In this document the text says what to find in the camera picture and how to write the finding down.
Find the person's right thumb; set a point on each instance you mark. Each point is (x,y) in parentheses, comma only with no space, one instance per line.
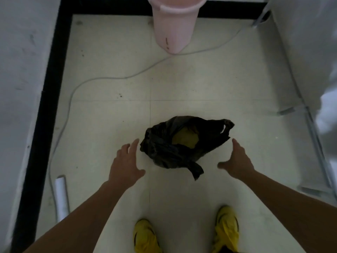
(223,165)

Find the black plastic bag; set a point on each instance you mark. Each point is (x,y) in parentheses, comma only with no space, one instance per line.
(163,152)

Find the person's left thumb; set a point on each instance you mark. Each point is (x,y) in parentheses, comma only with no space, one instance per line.
(140,173)

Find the pink plastic bucket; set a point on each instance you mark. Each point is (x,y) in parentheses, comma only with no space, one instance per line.
(175,26)

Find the person's right forearm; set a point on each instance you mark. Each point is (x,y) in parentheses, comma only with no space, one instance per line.
(289,205)

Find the white cabinet with metal frame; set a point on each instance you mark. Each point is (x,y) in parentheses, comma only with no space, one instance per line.
(302,44)

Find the white paper roll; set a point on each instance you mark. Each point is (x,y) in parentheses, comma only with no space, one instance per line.
(62,198)

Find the person's left yellow shoe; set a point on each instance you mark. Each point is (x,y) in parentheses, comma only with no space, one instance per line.
(145,238)

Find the person's left forearm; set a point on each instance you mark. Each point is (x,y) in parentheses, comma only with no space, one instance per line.
(79,223)

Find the person's right yellow shoe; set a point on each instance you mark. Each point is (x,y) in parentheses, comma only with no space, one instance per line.
(226,229)

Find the yellow item in bag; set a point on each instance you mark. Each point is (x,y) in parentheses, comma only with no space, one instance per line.
(186,138)

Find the person's left middle finger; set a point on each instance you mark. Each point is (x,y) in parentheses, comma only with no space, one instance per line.
(124,150)

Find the person's right hand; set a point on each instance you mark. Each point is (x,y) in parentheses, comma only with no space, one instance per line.
(239,164)

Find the person's left hand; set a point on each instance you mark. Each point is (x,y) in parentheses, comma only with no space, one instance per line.
(123,168)

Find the person's yellow shoe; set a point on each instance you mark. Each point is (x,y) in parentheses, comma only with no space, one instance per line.
(226,229)
(145,238)

